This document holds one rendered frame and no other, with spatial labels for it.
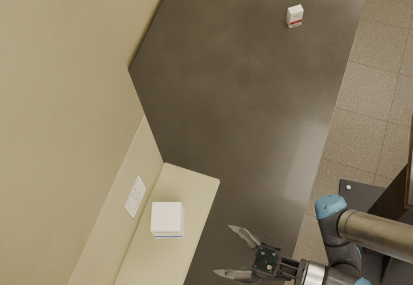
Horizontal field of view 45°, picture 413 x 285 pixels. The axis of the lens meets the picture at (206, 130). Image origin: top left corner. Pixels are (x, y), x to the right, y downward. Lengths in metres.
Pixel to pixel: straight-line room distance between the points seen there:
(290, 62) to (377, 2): 1.52
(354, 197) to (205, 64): 1.16
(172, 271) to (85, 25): 0.50
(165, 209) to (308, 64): 1.00
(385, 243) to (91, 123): 0.72
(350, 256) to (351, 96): 1.61
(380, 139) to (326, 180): 0.37
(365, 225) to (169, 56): 0.92
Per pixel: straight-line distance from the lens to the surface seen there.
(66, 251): 0.68
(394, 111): 2.81
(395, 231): 1.12
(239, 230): 1.27
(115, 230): 0.83
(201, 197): 0.93
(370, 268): 2.49
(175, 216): 0.86
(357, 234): 1.18
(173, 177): 0.95
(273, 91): 1.67
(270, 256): 1.20
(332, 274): 1.23
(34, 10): 0.46
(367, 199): 2.56
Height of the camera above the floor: 2.39
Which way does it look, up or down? 65 degrees down
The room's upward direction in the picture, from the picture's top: 8 degrees counter-clockwise
